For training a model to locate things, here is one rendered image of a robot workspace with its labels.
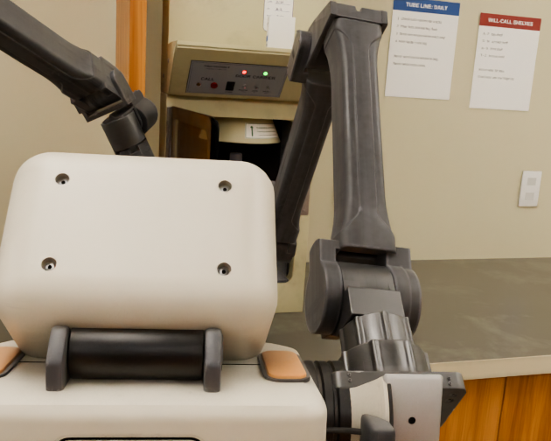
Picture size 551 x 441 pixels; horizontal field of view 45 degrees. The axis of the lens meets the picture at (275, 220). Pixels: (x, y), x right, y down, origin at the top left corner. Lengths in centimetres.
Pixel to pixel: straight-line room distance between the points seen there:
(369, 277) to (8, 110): 128
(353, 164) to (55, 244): 36
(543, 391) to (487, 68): 100
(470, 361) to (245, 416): 94
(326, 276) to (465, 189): 150
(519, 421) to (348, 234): 93
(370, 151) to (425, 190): 132
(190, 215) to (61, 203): 10
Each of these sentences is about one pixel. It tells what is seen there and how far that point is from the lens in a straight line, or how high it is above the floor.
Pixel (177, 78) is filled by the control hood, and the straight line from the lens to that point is 130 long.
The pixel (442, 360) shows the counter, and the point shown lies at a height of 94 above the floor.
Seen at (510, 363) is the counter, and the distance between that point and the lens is 143.
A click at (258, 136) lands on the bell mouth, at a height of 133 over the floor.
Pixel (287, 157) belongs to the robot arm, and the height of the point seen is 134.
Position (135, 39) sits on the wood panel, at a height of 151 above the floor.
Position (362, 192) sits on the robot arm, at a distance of 72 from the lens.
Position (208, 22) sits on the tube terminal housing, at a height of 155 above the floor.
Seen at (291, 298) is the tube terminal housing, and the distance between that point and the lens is 150.
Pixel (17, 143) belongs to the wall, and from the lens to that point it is 179.
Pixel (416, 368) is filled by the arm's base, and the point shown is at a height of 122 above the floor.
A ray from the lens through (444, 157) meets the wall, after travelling 207.
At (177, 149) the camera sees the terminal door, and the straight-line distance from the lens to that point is 127.
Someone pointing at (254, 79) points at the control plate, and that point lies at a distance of 131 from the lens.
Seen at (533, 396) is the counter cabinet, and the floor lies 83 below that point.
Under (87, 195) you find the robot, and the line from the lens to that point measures 52.
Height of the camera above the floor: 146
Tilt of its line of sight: 12 degrees down
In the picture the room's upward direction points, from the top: 4 degrees clockwise
